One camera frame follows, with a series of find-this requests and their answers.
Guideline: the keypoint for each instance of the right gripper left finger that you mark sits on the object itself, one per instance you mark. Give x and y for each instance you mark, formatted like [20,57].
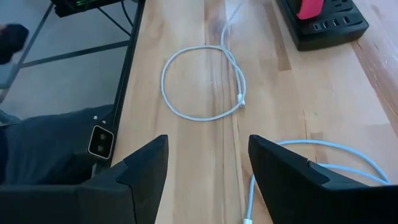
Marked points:
[143,180]

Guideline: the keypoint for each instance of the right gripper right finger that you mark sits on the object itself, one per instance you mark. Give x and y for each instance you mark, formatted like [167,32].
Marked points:
[295,186]

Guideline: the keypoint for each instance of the black USB power strip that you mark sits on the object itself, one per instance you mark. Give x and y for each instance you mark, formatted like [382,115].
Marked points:
[329,37]

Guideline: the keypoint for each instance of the person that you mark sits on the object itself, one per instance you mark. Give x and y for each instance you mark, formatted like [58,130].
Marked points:
[46,146]

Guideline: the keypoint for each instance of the person's foot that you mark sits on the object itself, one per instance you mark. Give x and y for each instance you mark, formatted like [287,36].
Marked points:
[12,42]

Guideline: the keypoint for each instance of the small table-level camera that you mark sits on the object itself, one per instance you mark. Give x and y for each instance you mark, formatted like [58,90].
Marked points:
[100,141]

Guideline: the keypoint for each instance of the black aluminium table frame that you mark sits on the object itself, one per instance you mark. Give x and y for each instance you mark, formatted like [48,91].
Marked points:
[130,62]

